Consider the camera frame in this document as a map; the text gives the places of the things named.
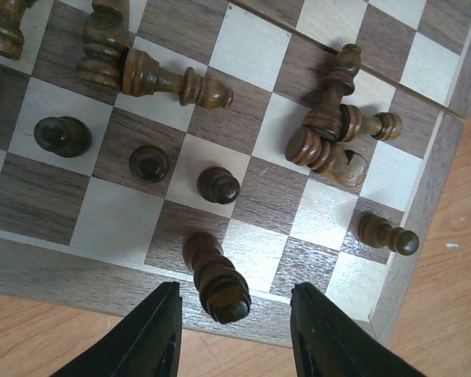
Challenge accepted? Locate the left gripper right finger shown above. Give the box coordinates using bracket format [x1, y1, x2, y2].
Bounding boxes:
[290, 282, 423, 377]

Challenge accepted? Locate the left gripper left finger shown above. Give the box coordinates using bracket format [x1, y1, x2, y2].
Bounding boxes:
[53, 282, 182, 376]

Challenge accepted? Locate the dark lying knight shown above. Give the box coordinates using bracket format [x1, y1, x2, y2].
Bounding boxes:
[285, 126, 368, 188]

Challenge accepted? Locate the dark rook piece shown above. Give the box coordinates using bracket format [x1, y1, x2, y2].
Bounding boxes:
[0, 0, 36, 60]

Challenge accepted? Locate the wooden chessboard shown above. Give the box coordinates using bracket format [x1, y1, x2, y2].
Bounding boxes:
[0, 1, 471, 346]

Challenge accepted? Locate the dark lying piece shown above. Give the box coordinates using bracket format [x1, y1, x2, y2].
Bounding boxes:
[340, 104, 403, 142]

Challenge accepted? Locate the dark lying bishop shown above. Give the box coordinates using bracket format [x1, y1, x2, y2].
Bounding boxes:
[122, 48, 234, 109]

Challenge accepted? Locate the dark chess piece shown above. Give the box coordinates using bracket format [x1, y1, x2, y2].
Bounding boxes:
[182, 232, 251, 324]

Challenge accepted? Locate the dark lying pawn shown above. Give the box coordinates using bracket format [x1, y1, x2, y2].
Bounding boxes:
[302, 43, 361, 141]
[358, 214, 420, 256]

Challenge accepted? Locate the dark knight piece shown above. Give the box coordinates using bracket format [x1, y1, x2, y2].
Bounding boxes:
[75, 0, 130, 90]

